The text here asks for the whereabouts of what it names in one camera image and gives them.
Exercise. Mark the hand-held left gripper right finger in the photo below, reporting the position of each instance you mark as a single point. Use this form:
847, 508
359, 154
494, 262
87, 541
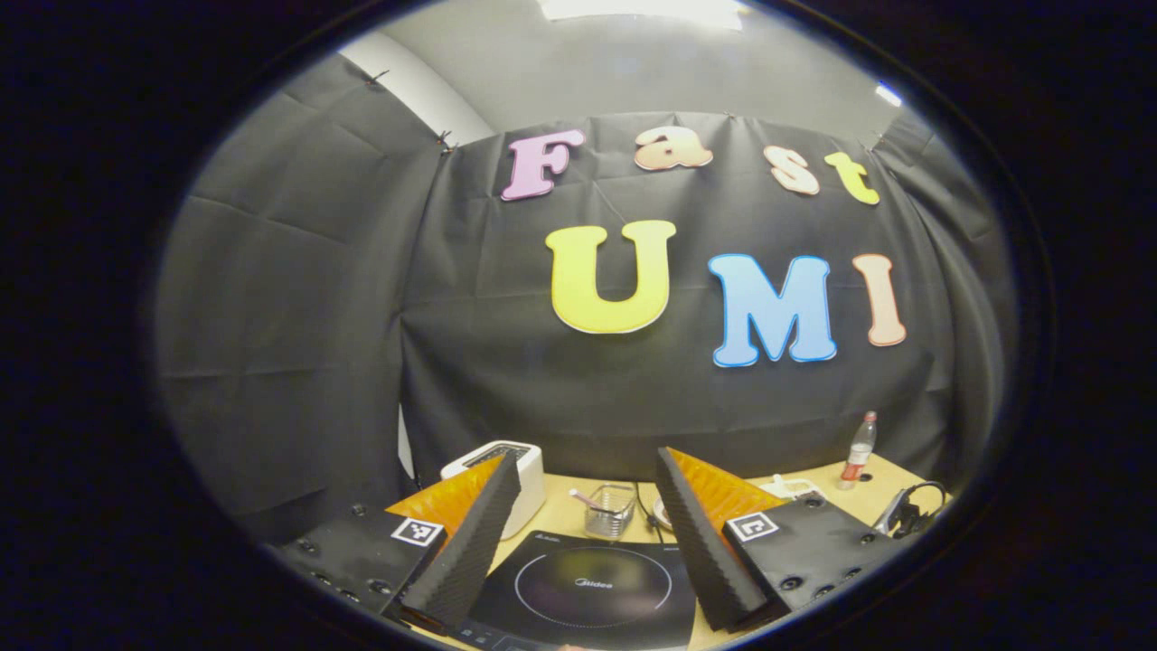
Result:
710, 556

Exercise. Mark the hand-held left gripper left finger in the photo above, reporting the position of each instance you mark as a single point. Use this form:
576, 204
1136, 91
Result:
470, 551

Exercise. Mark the black induction cooktop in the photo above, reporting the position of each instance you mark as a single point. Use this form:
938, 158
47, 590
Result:
587, 588

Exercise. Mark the white round plate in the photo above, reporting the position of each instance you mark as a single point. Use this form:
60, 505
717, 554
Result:
663, 514

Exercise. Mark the white toaster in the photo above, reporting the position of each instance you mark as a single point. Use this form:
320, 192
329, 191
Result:
529, 479

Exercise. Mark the white divided dish of beans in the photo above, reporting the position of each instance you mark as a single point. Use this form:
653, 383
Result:
786, 486

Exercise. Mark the pink striped stick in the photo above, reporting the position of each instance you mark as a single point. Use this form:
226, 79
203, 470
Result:
592, 502

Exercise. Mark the black backdrop cloth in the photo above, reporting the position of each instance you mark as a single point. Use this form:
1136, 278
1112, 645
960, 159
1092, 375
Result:
506, 380

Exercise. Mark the clear plastic water bottle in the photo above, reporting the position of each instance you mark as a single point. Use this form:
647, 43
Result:
857, 452

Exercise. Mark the ceiling light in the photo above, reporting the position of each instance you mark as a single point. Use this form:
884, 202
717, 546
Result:
642, 9

